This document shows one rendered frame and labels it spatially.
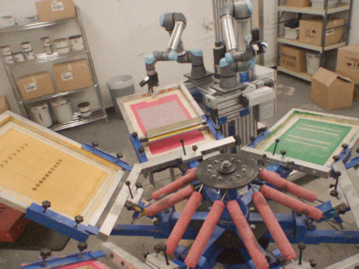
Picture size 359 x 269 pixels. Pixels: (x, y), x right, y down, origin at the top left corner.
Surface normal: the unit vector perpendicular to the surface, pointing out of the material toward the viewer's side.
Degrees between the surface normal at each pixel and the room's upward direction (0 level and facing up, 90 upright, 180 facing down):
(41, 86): 90
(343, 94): 90
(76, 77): 90
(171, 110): 17
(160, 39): 90
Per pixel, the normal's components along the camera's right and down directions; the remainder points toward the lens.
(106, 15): 0.34, 0.40
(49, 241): -0.13, -0.87
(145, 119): -0.03, -0.72
